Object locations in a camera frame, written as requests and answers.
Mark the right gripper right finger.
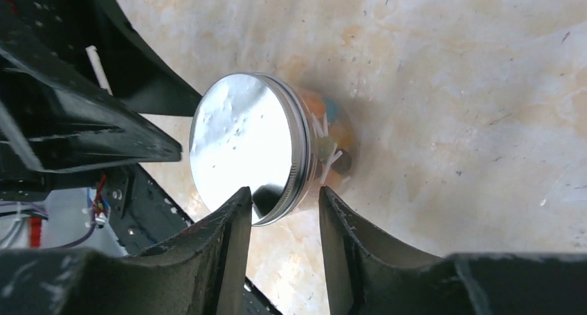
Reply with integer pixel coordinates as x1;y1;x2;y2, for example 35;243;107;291
319;187;586;314

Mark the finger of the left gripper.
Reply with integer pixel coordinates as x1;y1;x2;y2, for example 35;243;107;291
27;0;201;116

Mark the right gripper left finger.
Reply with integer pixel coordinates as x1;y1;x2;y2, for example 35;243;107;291
1;187;252;314

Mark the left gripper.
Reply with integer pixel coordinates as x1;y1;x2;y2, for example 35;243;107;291
1;1;182;202

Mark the clear plastic jar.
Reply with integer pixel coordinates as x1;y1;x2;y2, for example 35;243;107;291
296;88;358;191

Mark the silver jar lid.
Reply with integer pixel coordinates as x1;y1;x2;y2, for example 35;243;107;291
189;73;311;226

